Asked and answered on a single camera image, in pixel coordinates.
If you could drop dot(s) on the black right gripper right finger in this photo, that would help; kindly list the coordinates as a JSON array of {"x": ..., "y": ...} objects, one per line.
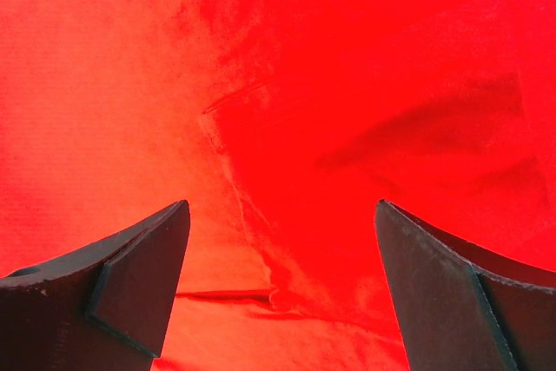
[{"x": 460, "y": 306}]

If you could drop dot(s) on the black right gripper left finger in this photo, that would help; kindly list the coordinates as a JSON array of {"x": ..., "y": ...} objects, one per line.
[{"x": 105, "y": 306}]

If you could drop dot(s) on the red t shirt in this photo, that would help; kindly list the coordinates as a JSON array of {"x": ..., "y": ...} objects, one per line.
[{"x": 282, "y": 123}]

